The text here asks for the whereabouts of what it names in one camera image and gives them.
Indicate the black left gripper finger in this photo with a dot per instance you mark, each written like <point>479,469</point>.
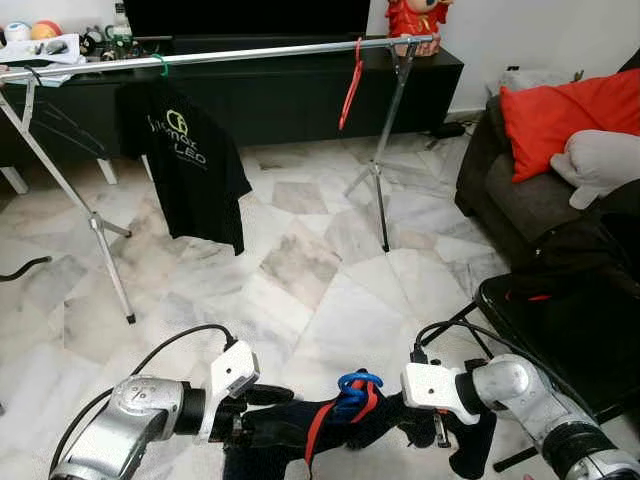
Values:
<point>272,395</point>

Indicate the navy jersey with red stripe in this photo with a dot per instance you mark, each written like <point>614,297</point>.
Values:
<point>280,440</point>

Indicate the blue plastic hanger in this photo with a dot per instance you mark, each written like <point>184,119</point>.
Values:
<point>350,382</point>

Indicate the black printed t-shirt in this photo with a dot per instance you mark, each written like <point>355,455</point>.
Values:
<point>190,190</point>
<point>570,260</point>

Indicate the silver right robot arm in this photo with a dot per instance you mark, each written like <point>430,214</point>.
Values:
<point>540,400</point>

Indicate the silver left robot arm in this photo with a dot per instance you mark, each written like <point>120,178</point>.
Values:
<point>130,420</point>

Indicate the red plastic hanger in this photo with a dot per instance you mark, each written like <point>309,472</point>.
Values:
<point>350,95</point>

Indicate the green plastic hanger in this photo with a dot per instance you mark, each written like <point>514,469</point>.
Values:
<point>162,68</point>

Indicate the black folding chair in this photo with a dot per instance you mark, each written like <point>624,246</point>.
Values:
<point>560,340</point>

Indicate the dark brown sofa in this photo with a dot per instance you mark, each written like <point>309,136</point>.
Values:
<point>520,210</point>

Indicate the black round laundry basket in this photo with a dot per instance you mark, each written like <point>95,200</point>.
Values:
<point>625,240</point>

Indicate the grey seal plush toy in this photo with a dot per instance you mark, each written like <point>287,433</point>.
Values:
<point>600,160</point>

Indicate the red cushion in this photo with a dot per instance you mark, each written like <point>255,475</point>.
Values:
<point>560,120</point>

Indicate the silver metal clothes rack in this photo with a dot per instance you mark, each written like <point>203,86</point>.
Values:
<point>250,55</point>

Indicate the white lace covered side table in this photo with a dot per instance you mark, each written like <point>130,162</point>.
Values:
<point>530,80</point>

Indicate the black flat television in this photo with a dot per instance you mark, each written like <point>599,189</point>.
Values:
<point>250,15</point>

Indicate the red laughing buddha statue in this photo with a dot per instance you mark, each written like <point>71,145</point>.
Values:
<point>415,20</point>

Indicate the white paper stack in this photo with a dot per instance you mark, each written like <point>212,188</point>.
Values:
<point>40,55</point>

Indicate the yellow red toy ball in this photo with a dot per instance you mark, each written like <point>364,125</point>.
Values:
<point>46,28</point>

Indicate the white round toy ball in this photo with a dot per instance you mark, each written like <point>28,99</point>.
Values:
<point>17,31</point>

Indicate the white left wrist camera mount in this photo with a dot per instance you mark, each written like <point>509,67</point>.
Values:
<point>235,370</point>

